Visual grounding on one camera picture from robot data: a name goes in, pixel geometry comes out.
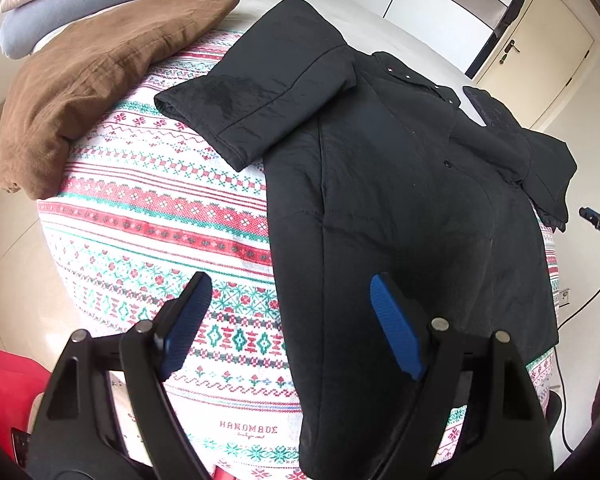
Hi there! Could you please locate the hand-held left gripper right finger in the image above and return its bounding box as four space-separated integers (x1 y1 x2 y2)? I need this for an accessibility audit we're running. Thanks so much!
370 272 556 480

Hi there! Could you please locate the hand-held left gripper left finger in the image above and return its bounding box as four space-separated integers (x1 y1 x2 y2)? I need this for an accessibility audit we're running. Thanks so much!
27 271 216 480

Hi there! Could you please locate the black coat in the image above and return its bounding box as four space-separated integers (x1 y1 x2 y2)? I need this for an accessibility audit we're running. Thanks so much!
153 0 579 480

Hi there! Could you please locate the patterned knit bed blanket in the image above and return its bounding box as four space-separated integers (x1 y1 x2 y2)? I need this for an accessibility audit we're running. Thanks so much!
36 29 561 480

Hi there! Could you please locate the cream door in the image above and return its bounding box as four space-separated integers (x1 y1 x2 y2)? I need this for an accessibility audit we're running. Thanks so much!
472 0 596 131

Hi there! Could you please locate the red stool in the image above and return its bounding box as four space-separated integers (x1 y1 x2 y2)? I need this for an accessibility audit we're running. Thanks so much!
0 342 52 442

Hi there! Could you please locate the brown cushion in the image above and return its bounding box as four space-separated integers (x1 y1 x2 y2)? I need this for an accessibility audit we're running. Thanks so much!
0 0 241 201

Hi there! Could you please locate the blue-grey folded blanket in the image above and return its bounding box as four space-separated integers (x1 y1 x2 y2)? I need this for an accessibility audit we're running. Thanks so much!
0 0 160 58

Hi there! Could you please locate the black cable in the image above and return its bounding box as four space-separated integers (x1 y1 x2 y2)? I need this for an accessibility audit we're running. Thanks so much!
550 275 600 456

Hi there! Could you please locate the metal door handle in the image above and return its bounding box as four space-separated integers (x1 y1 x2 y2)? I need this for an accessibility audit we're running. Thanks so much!
497 40 522 66

